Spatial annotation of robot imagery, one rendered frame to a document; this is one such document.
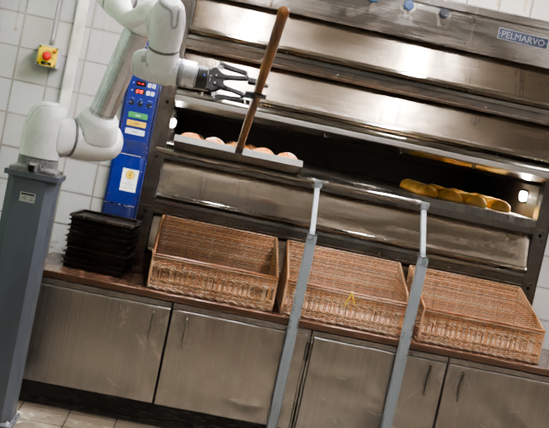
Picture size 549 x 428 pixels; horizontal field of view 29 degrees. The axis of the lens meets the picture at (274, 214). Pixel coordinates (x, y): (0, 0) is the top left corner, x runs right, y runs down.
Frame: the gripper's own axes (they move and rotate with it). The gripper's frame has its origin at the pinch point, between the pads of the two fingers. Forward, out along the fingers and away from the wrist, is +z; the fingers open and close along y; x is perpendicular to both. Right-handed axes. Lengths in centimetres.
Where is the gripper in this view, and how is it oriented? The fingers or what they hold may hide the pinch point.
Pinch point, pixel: (257, 89)
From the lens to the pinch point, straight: 349.8
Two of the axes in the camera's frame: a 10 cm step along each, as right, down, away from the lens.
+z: 9.8, 2.1, 0.6
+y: -2.0, 9.7, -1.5
